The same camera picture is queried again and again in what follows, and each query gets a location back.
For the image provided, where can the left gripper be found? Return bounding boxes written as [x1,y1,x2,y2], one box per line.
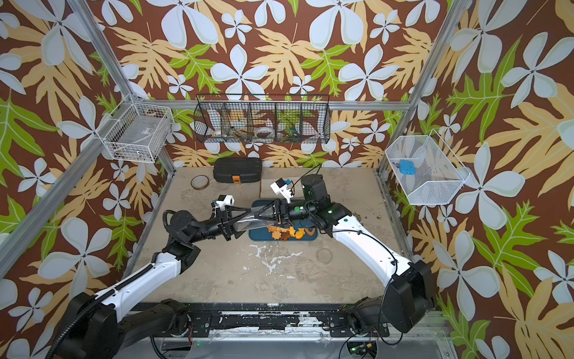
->
[187,207,254,247]

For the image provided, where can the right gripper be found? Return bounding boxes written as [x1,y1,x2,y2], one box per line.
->
[258,200,318,230]

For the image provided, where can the clear jar orange cookies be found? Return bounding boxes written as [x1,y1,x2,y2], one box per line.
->
[233,213,275,231]

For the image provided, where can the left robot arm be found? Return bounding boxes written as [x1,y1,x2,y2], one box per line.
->
[46,206,253,358]

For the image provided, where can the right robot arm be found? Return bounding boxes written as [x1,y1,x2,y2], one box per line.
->
[254,174,436,334]

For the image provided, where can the teal plastic tray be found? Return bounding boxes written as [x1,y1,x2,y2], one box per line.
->
[248,199,318,242]

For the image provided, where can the brown tape roll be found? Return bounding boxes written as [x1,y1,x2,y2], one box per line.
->
[190,175,210,191]

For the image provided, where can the black tool case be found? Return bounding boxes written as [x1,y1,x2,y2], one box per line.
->
[213,157,262,184]

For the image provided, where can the blue object in basket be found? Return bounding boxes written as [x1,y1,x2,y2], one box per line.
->
[399,160,416,176]

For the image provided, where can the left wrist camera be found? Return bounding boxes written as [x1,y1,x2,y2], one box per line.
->
[213,194,235,209]

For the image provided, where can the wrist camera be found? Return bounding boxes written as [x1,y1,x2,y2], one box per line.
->
[213,194,235,209]
[270,178,294,203]

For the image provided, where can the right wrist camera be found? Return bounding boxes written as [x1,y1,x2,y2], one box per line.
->
[270,178,294,203]

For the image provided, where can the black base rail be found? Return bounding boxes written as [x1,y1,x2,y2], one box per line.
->
[173,298,390,339]

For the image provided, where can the black wire basket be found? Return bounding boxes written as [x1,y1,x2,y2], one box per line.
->
[191,94,332,144]

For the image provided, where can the white wire basket left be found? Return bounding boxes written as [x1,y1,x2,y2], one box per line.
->
[97,95,174,163]

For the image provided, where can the white wire basket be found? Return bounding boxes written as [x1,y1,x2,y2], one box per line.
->
[97,95,174,163]
[385,130,471,206]

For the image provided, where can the white wire basket right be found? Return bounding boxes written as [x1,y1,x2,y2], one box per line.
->
[385,130,471,206]

